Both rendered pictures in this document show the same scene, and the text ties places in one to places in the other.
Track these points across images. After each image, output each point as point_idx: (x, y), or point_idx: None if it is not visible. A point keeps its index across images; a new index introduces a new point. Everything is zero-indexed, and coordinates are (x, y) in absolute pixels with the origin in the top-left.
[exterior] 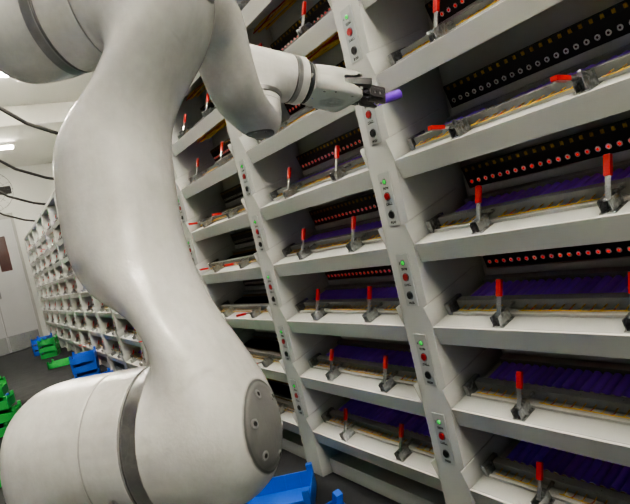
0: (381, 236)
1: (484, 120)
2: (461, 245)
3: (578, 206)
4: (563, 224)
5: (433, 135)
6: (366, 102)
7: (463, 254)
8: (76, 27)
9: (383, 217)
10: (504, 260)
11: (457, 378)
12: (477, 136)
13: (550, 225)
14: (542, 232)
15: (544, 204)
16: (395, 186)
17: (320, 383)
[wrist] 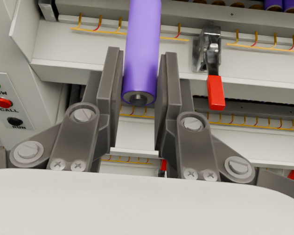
0: None
1: (258, 47)
2: (146, 155)
3: (292, 135)
4: (290, 166)
5: (115, 15)
6: (117, 124)
7: (142, 156)
8: None
9: None
10: None
11: None
12: (255, 88)
13: (276, 164)
14: (261, 164)
15: (246, 115)
16: (27, 94)
17: None
